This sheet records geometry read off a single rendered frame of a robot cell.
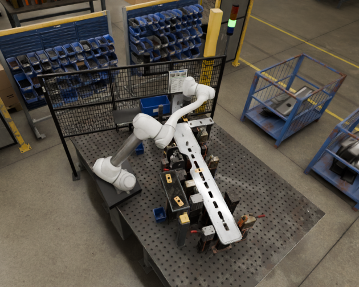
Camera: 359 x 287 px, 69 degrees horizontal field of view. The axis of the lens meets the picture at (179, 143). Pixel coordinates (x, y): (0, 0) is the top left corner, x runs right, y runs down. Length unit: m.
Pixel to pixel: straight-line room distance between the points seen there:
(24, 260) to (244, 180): 2.46
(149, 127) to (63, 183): 2.08
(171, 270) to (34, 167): 2.49
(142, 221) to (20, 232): 1.57
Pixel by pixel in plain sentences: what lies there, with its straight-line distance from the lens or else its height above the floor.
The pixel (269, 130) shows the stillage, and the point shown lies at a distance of 4.34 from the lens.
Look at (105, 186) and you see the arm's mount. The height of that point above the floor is 0.88.
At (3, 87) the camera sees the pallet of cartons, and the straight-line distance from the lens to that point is 4.77.
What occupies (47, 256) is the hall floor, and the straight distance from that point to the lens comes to 3.33.
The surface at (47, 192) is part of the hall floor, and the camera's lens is 3.74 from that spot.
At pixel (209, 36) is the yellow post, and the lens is 2.91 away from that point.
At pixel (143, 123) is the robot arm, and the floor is 1.64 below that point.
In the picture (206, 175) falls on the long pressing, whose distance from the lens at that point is 2.44.
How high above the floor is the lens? 2.94
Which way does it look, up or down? 47 degrees down
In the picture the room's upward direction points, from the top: 6 degrees clockwise
